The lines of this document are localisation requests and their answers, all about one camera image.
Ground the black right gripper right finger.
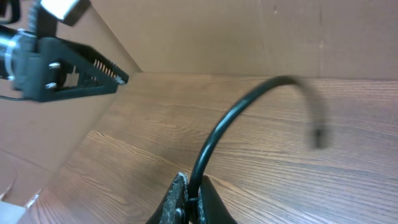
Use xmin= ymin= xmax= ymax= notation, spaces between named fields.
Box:
xmin=197 ymin=175 xmax=237 ymax=224

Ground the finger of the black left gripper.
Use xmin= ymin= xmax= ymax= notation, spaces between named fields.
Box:
xmin=23 ymin=37 xmax=129 ymax=102

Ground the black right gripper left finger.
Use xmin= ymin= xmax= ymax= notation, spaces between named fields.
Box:
xmin=146 ymin=172 xmax=188 ymax=224

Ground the black cable with plug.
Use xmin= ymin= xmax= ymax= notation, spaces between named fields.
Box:
xmin=187 ymin=75 xmax=332 ymax=200

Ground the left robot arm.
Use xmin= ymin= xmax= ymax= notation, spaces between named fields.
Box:
xmin=1 ymin=0 xmax=129 ymax=102

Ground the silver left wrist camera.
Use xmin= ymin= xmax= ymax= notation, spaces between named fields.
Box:
xmin=40 ymin=0 xmax=91 ymax=26

